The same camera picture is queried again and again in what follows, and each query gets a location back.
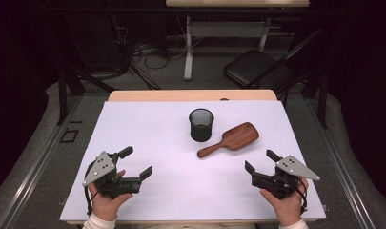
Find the light wooden table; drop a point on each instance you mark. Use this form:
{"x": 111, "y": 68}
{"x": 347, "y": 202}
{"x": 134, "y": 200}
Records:
{"x": 181, "y": 95}

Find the metal floor rail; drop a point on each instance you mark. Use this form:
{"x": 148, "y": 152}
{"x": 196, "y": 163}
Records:
{"x": 35, "y": 168}
{"x": 340, "y": 165}

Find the white-legged desk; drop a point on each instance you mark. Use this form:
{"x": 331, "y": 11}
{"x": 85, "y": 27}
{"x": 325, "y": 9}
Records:
{"x": 228, "y": 28}

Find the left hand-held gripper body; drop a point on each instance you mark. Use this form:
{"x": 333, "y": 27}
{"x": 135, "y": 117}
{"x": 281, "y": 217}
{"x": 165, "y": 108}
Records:
{"x": 100, "y": 168}

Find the black metal stand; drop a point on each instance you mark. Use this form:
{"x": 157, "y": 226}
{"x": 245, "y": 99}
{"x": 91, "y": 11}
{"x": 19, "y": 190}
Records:
{"x": 63, "y": 95}

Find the person's left hand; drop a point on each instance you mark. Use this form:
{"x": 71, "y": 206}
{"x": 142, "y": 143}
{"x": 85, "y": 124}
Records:
{"x": 106, "y": 206}

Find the white board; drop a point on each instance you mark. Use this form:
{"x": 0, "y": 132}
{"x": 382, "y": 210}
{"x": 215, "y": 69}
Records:
{"x": 181, "y": 191}

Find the person's right hand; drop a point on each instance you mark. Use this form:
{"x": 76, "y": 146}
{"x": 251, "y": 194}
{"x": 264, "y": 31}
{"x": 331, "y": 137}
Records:
{"x": 287, "y": 210}

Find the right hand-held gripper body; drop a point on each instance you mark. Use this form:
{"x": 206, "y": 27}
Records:
{"x": 292, "y": 167}

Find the brown wooden hairbrush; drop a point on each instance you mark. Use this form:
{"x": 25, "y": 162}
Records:
{"x": 236, "y": 137}

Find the black folding chair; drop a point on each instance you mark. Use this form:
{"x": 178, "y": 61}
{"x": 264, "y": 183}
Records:
{"x": 254, "y": 66}

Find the black mesh cup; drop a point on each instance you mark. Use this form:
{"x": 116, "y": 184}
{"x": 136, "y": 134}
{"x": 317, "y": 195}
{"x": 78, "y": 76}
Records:
{"x": 200, "y": 127}

